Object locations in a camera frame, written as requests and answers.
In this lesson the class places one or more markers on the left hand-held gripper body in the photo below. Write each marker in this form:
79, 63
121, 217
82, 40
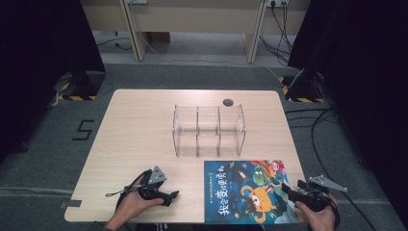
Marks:
153, 187

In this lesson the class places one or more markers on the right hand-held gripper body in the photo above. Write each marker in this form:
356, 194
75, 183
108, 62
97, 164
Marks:
316, 200

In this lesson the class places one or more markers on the blue picture book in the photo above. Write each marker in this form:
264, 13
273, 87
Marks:
243, 192

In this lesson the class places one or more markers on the clear acrylic divider rack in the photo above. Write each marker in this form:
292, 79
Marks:
208, 131

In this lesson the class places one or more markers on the person's right hand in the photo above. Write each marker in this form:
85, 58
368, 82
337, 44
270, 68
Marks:
320, 219

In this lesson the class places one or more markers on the person's left hand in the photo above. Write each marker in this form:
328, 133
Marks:
133, 205

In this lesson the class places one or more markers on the person's dark clothing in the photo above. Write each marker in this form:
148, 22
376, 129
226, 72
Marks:
192, 227

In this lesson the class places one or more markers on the grey tape strip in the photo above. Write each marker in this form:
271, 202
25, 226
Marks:
71, 203

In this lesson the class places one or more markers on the yellow black hazard tape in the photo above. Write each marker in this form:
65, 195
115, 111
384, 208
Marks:
301, 100
77, 97

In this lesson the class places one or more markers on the black stand base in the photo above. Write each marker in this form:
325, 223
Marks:
87, 82
308, 86

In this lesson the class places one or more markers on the black curtain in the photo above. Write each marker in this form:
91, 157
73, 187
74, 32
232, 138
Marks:
38, 64
362, 80

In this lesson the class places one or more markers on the white power strip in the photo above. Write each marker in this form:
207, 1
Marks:
277, 2

